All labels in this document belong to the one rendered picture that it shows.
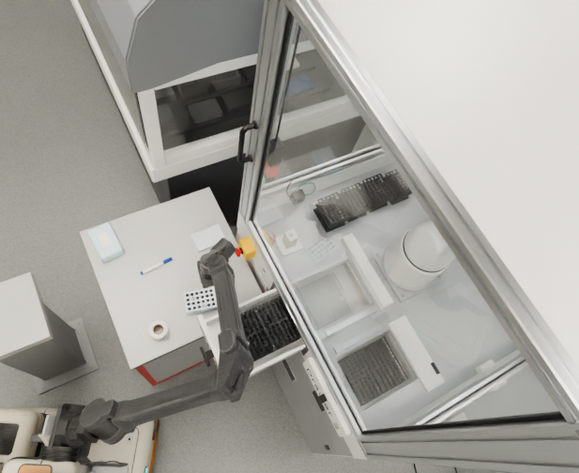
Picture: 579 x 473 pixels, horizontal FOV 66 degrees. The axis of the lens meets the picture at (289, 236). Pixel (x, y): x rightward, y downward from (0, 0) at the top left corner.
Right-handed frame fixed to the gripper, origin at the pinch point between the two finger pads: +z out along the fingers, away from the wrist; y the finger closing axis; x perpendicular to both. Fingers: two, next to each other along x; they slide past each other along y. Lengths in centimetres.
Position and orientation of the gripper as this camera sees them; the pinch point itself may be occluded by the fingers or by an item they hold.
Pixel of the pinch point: (209, 281)
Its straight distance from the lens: 167.1
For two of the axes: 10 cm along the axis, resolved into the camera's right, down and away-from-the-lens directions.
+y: -3.0, -8.8, 3.6
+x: -9.4, 2.1, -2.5
